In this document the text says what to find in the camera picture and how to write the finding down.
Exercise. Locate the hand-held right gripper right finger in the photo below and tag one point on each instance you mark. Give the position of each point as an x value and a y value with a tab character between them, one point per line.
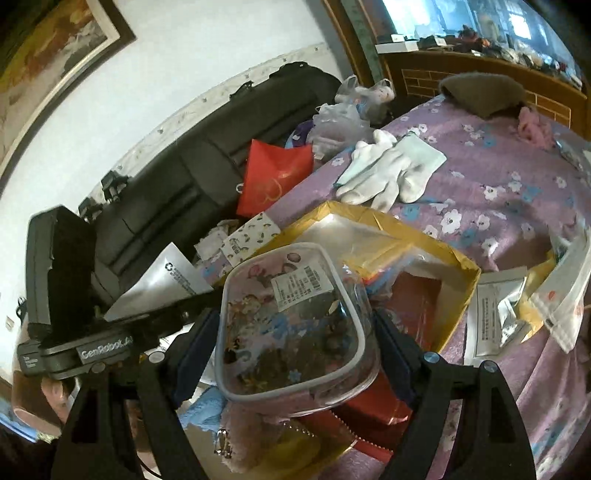
399	369

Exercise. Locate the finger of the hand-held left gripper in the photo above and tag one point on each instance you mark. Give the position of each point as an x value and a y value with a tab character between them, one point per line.
171	318

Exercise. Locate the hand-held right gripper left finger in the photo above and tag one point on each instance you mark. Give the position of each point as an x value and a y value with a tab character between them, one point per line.
194	357

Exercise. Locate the red translucent plastic bag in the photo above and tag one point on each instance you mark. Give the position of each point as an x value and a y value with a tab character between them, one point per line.
415	300

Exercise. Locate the pink fuzzy plush item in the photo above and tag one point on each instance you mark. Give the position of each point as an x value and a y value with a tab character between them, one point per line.
249	429

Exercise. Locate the clear plastic container pink base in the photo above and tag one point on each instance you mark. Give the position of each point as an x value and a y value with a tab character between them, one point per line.
295	323

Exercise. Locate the cardboard box with yellow tape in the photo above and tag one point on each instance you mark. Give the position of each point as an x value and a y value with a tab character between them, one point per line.
443	258

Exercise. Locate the person's left hand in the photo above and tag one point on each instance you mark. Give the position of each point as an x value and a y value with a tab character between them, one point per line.
60	399

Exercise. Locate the white bag with recycling print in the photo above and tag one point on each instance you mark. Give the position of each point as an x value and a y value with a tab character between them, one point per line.
166	281

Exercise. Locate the blue knitted cloth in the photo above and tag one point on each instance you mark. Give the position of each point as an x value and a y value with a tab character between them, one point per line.
203	408

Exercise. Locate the silver foil packet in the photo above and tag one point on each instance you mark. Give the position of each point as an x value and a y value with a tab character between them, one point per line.
496	318

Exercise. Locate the patterned paper packet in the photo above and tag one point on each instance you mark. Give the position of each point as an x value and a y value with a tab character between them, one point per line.
251	237

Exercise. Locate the black sofa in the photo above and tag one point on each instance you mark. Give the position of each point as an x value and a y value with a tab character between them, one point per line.
184	152

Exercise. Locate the red paper bag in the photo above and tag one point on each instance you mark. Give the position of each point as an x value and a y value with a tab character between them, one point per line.
272	180

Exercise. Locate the white plastic bag red print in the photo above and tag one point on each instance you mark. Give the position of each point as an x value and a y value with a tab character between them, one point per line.
563	304

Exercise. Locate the white cotton gloves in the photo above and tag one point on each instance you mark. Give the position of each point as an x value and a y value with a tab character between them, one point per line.
392	175

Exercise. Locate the purple floral bed sheet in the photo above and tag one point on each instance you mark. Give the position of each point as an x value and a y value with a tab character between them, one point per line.
508	194

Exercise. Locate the framed painting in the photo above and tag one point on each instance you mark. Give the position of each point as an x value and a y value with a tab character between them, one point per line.
51	60

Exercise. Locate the crumpled clear plastic bags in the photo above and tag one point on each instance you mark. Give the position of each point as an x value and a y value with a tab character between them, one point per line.
341	120

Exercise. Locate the pink fluffy cloth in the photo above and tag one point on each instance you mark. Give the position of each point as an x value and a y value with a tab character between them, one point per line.
533	124

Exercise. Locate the grey brown cushion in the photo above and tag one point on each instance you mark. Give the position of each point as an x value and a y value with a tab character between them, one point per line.
485	94

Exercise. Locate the wooden headboard shelf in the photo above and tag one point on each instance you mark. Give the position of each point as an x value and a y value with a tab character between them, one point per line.
545	97

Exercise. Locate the white flat box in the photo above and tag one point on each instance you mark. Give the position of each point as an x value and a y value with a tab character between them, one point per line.
396	46

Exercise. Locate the clutter on headboard shelf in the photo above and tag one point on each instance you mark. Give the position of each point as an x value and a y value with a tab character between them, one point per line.
508	48

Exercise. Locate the wooden framed mirror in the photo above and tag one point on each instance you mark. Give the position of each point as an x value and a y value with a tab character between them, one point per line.
461	18

